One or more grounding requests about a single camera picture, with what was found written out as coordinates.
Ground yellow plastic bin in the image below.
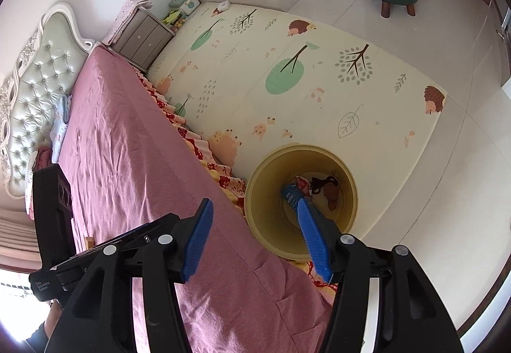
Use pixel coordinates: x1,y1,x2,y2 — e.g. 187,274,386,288
244,144,359,263

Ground white green toy box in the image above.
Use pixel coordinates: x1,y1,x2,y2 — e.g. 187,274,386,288
168,0,200,16

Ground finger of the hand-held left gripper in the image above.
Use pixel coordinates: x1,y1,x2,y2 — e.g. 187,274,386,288
86,213,182,258

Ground cream animal print play mat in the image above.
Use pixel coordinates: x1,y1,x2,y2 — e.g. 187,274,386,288
146,2,447,186

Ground tufted green headboard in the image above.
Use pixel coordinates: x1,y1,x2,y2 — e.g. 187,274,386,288
0,2,98,200

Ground light blue pillow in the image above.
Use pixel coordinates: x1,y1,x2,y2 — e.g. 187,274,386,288
50,95,73,162

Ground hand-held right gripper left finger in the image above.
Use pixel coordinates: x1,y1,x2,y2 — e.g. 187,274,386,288
44,198,214,353

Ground pink bed sheet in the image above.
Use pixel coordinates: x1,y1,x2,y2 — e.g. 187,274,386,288
24,46,338,353

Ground colourful toy pile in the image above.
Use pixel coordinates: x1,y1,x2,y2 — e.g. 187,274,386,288
162,12,188,34

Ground person's left forearm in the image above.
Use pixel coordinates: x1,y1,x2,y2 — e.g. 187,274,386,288
24,303,62,353

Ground brown wrapper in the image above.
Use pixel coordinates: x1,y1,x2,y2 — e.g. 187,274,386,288
321,183,343,212

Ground grey nightstand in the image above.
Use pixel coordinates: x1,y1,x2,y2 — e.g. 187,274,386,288
110,4,174,72

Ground floral bed skirt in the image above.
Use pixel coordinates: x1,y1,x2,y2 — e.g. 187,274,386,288
133,69,336,298

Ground black tangled item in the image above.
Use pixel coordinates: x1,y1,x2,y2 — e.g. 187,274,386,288
309,176,340,194

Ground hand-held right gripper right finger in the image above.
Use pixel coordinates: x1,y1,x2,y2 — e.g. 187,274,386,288
296,198,466,353

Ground pink pleated curtain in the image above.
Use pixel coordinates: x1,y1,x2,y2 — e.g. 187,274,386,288
0,207,44,270

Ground folded pink quilt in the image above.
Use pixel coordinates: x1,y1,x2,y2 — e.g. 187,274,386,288
26,147,52,214

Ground bright window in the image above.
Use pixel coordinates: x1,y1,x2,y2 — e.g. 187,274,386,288
0,271,52,338

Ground grey framed door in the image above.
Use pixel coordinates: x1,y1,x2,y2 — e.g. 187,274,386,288
491,0,511,88

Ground folded pink floral cloth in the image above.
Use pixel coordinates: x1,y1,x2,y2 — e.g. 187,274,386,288
102,0,154,45

